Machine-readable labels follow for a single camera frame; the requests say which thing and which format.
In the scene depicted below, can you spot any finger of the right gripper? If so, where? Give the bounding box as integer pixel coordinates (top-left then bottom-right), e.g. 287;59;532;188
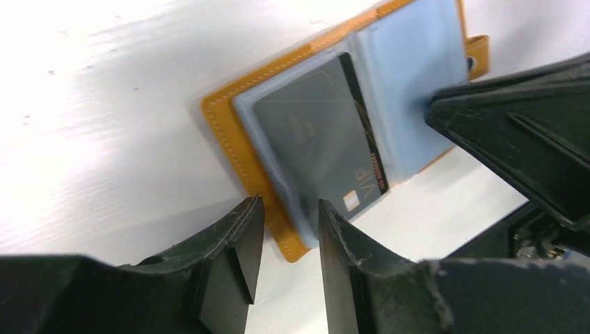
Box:
431;52;589;102

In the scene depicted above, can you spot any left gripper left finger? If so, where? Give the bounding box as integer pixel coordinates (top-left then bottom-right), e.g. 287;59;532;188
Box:
1;196;264;333

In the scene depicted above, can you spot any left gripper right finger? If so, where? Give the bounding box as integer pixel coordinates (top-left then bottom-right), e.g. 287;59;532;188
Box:
319;200;589;333

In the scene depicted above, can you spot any grey VIP credit card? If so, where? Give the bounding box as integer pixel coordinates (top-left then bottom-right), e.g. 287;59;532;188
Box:
253;52;388;230

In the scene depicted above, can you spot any yellow leather card holder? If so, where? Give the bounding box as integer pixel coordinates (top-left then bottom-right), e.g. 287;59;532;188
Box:
201;1;490;262

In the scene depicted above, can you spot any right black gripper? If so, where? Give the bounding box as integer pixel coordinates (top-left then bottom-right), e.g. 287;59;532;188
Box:
425;79;589;260

